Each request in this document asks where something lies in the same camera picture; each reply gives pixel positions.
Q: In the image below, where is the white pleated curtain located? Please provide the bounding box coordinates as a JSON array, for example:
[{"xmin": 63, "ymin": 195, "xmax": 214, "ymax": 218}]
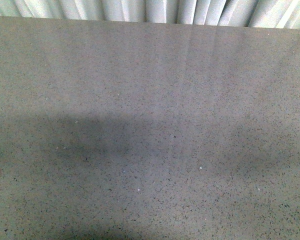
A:
[{"xmin": 0, "ymin": 0, "xmax": 300, "ymax": 30}]

